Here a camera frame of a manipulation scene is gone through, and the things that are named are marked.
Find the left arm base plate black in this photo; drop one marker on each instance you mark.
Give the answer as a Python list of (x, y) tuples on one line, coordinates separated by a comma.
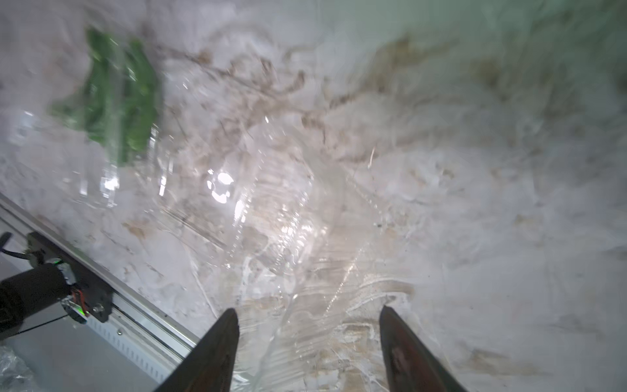
[(95, 295)]

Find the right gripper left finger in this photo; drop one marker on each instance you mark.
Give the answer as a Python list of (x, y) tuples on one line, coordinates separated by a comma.
[(209, 366)]

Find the crumpled clear plastic wrap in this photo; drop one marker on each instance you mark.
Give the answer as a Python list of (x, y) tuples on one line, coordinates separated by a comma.
[(16, 376)]

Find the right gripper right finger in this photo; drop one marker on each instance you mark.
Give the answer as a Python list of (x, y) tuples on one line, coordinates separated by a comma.
[(409, 364)]

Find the aluminium front rail frame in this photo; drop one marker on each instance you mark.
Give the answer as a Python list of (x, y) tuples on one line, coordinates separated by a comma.
[(138, 332)]

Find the clear container peppers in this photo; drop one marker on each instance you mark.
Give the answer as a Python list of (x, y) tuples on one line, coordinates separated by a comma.
[(279, 232), (83, 142)]

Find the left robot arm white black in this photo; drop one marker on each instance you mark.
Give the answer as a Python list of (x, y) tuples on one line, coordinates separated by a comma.
[(30, 292)]

